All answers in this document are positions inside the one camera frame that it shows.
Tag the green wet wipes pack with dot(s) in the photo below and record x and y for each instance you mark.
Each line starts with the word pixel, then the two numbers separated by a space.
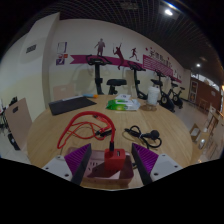
pixel 121 105

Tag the wall posters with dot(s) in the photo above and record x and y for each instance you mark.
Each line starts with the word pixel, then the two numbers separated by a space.
pixel 61 47

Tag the light wooden chair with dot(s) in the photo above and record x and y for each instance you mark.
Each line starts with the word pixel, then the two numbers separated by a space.
pixel 18 121
pixel 64 91

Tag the grey wall vent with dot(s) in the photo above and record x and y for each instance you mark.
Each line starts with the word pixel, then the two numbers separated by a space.
pixel 31 48

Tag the black mouse pad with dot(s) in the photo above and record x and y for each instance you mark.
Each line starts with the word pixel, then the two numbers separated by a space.
pixel 71 105

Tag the round ceiling light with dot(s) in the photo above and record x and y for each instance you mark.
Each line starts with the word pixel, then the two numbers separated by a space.
pixel 198 65
pixel 168 12

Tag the black exercise bike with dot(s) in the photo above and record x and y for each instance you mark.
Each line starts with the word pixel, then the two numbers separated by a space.
pixel 176 98
pixel 136 80
pixel 165 98
pixel 97 75

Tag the round brown coaster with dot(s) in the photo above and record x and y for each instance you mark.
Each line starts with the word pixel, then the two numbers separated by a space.
pixel 148 108

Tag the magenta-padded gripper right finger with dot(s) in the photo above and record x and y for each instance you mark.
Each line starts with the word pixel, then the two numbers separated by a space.
pixel 148 160

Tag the orange and blue marker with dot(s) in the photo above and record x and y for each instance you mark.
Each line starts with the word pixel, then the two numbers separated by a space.
pixel 91 96

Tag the red charger block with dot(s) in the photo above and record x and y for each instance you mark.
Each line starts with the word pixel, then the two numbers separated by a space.
pixel 115 160

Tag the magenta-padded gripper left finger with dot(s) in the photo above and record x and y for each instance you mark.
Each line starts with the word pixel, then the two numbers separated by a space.
pixel 73 161

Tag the magenta sports wall decal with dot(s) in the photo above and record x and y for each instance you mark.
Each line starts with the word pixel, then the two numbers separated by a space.
pixel 156 64

